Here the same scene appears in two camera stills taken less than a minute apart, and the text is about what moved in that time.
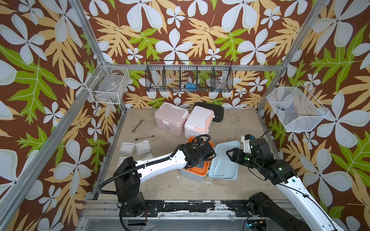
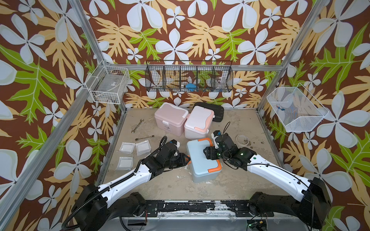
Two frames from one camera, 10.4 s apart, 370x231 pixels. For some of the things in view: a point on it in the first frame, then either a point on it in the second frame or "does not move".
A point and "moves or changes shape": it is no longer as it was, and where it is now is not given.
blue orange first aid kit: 221,167 moves or changes shape
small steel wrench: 140,138 does not move
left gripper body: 197,161 to 174,162
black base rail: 235,208 does not move
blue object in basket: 191,86 does not move
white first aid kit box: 199,121 does not move
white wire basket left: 107,84 does not move
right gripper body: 246,160 to 215,154
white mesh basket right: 296,108 does not move
